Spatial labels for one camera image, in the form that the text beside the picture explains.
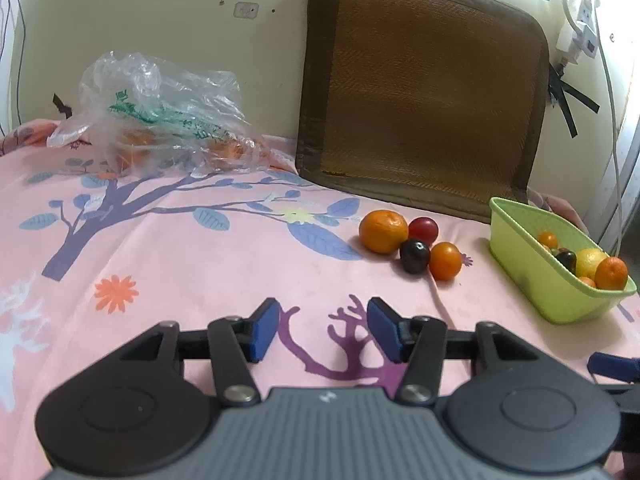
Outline thin dark cable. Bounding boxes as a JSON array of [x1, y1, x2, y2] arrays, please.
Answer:
[[0, 0, 28, 133]]

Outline smooth bright small orange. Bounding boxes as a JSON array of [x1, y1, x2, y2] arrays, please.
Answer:
[[428, 242, 463, 282]]

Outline white power adapter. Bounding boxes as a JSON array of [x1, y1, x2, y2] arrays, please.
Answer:
[[556, 0, 602, 68]]

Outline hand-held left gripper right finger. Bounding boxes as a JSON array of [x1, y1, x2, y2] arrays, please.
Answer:
[[367, 297, 548, 408]]

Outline white window frame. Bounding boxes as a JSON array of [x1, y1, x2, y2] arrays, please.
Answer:
[[585, 110, 640, 261]]

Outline black tape strips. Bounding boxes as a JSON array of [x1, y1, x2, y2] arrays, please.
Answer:
[[548, 62, 600, 139]]

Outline green plastic basket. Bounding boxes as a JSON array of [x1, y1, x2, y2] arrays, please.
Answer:
[[489, 197, 638, 325]]

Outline medium dimpled orange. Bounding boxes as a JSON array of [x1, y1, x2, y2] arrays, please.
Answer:
[[594, 256, 629, 291]]

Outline large yellow grapefruit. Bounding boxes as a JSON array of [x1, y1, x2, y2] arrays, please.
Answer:
[[575, 248, 610, 280]]

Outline large dimpled orange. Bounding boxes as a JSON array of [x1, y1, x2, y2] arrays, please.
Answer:
[[359, 209, 410, 255]]

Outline red plum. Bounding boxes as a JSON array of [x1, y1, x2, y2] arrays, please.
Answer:
[[408, 217, 440, 244]]

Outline pink printed bed sheet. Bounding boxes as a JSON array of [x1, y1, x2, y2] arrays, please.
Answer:
[[0, 119, 640, 480]]

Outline clear plastic bag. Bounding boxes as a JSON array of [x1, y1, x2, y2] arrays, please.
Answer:
[[47, 51, 271, 177]]

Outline brown woven seat mat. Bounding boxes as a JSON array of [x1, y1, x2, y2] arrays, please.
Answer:
[[295, 0, 550, 224]]

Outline white cable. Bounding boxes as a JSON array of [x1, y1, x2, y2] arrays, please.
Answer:
[[560, 0, 626, 257]]

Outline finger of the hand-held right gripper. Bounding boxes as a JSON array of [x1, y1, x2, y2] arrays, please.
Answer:
[[587, 352, 640, 461]]

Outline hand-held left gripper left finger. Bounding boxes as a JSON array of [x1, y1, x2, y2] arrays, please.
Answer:
[[102, 298, 281, 408]]

